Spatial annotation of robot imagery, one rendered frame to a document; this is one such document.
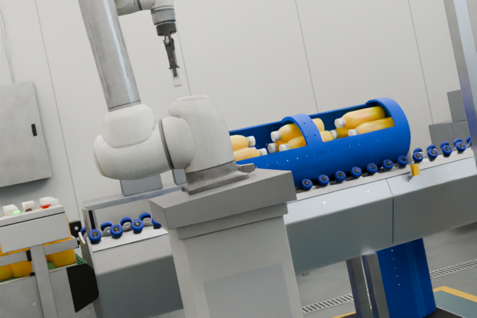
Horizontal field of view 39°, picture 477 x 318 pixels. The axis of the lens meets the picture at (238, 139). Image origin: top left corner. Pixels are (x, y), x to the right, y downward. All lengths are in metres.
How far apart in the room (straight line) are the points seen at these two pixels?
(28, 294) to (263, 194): 0.84
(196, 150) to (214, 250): 0.29
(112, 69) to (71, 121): 3.92
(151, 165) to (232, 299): 0.44
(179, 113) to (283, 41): 4.38
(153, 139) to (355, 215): 1.04
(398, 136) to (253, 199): 1.10
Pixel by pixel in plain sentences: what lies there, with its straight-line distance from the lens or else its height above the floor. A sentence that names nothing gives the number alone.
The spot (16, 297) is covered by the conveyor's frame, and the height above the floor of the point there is 0.85.
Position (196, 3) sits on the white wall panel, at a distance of 6.11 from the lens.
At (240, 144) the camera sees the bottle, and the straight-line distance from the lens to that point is 2.55.
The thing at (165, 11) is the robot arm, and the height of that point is 1.70.
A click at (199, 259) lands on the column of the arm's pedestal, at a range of 1.85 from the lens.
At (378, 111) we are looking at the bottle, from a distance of 2.84.
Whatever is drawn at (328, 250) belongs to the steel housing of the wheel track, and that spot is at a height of 0.69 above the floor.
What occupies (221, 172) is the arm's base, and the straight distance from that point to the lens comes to 1.92.
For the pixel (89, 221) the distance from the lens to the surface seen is 2.40.
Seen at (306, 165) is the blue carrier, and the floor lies 1.04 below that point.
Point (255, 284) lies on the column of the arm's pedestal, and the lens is 1.90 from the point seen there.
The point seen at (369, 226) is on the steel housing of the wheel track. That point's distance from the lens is 2.73.
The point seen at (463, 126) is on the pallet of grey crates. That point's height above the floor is 0.88.
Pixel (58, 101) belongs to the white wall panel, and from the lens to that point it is 5.87.
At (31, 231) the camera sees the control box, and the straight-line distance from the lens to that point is 2.09.
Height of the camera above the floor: 1.22
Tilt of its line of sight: 1 degrees down
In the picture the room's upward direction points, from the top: 11 degrees counter-clockwise
